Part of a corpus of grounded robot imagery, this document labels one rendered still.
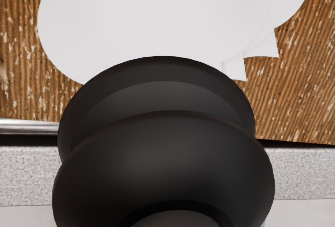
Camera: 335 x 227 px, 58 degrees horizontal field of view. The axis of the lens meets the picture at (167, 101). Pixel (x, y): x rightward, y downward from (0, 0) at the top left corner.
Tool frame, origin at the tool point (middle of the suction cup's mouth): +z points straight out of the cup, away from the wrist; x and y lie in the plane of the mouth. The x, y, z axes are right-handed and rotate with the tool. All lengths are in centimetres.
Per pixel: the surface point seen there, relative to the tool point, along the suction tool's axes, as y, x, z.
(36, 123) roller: 12.1, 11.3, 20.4
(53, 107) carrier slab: 9.4, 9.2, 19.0
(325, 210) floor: -88, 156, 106
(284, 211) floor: -63, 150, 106
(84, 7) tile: 3.4, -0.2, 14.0
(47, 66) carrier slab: 8.8, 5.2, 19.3
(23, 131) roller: 13.7, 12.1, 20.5
